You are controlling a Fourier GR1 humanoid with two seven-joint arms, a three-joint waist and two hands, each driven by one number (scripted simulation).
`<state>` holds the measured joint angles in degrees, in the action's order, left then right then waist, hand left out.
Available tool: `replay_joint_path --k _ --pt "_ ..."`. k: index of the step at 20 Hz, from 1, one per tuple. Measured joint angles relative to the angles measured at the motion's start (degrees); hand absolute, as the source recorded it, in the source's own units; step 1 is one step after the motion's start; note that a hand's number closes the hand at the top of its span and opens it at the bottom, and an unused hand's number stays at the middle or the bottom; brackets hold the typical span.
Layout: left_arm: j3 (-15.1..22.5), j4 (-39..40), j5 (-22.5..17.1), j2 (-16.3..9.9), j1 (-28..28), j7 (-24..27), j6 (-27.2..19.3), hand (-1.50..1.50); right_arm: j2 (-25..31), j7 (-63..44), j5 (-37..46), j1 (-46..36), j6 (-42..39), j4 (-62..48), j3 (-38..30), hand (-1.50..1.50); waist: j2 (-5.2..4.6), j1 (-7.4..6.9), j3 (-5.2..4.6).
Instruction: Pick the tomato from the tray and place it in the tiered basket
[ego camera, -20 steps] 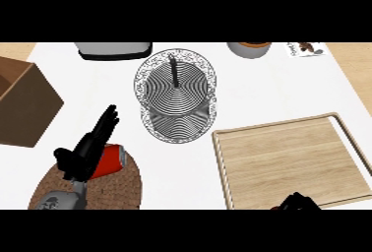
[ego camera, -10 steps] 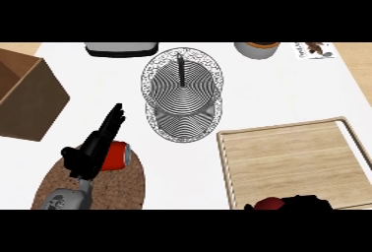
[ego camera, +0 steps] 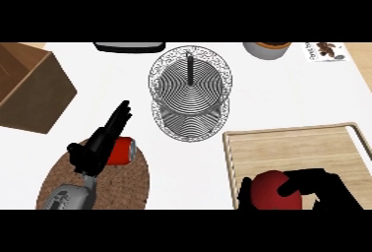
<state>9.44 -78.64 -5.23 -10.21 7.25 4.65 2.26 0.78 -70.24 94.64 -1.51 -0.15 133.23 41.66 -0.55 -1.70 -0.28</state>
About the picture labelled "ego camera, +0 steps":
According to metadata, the white printed packet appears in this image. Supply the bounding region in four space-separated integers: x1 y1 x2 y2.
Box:
304 42 348 63

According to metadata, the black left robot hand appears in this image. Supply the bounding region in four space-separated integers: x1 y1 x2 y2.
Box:
64 99 134 177

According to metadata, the brown cardboard box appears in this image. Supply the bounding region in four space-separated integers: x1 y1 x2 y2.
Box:
0 42 78 135

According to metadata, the brown round woven placemat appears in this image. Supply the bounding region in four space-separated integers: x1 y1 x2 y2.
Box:
35 136 150 211

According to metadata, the pale wooden tray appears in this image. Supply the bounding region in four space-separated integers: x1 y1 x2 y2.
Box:
222 121 372 211

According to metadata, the red tomato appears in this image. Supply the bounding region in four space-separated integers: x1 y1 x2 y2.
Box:
247 169 305 211

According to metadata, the red can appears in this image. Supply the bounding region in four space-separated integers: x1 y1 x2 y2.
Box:
103 136 140 166

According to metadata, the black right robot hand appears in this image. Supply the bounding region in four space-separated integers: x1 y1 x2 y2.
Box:
236 168 364 211

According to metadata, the grey pot with brown rim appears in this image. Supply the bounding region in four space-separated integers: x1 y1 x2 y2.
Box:
240 42 293 61

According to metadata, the tiered wire basket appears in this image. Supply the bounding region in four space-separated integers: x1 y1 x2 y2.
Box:
146 44 236 144

